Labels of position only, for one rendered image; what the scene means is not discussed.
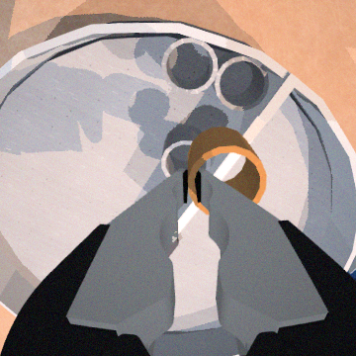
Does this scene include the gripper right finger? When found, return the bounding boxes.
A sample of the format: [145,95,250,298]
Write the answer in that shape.
[195,168,356,356]

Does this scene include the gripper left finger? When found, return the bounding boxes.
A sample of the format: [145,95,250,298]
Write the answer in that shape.
[0,168,188,356]

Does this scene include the blue crate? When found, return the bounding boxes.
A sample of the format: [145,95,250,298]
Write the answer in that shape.
[347,255,356,280]

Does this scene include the grey metal bushing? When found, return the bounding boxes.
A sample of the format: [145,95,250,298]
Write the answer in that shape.
[161,38,218,94]
[161,125,211,177]
[212,52,269,111]

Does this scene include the bronze bushing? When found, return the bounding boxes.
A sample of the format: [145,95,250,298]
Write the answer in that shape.
[188,127,267,215]

